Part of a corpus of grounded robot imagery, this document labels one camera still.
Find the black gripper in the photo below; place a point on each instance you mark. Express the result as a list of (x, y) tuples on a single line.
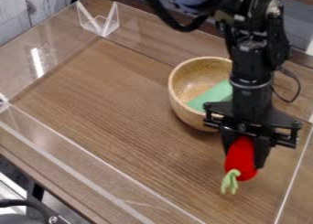
[(251, 115)]

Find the red plush radish toy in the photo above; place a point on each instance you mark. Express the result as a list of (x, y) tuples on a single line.
[(240, 168)]

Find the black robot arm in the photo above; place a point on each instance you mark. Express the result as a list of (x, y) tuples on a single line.
[(252, 25)]

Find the green rectangular block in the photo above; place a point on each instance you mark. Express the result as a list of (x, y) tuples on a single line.
[(221, 92)]

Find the wooden bowl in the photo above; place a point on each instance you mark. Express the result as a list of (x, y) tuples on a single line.
[(191, 79)]

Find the clear acrylic tray wall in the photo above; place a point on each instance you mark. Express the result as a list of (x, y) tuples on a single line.
[(100, 191)]

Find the clear acrylic corner bracket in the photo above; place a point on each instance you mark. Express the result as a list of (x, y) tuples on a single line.
[(101, 25)]

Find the black table clamp bracket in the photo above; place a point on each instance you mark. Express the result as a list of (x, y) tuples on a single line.
[(35, 194)]

